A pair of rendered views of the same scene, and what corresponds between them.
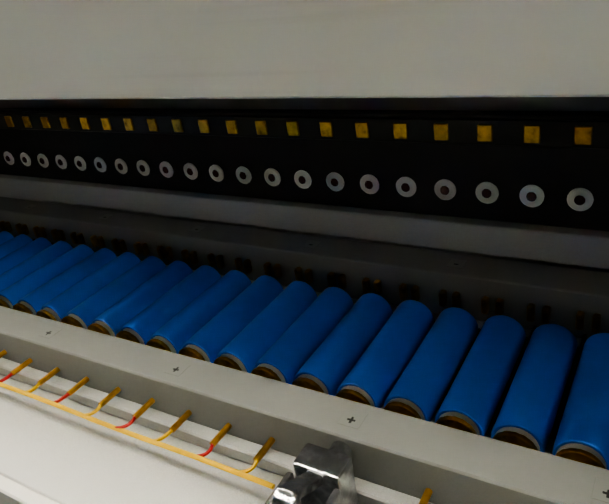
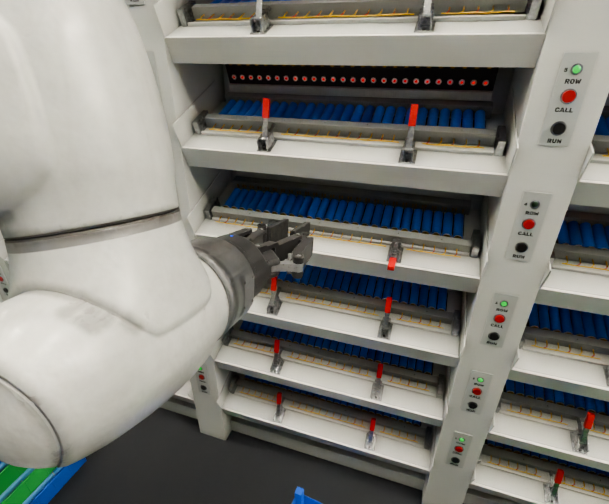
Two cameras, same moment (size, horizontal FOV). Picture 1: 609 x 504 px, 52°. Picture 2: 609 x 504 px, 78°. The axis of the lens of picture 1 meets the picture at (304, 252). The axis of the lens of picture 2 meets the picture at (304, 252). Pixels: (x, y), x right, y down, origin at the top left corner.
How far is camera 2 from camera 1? 57 cm
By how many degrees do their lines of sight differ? 22
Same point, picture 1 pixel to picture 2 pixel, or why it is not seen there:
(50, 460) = (335, 248)
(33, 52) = (341, 173)
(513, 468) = (427, 237)
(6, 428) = (318, 244)
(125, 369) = (346, 229)
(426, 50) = (423, 184)
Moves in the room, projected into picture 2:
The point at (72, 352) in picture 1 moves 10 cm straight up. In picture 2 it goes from (330, 226) to (332, 180)
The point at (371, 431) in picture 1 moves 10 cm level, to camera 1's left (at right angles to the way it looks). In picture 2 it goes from (402, 234) to (355, 239)
